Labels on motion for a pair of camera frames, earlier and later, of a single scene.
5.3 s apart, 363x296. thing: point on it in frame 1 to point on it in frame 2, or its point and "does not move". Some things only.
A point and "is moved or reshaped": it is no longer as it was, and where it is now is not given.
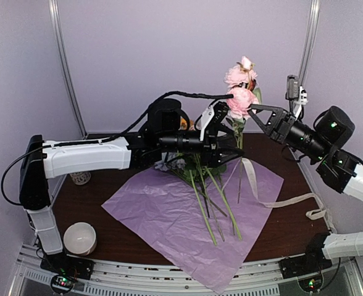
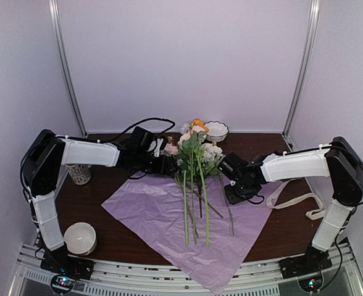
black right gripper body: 282,129 to 241,193
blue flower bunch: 167,165 is moved or reshaped
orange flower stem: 184,124 is moved or reshaped
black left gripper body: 208,153 to 146,166
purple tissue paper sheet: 207,227 does not move
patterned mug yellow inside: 81,178 does not move
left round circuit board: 62,283 does not move
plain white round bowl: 80,238 does not move
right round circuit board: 311,284 does not move
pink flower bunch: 243,97 to 187,150
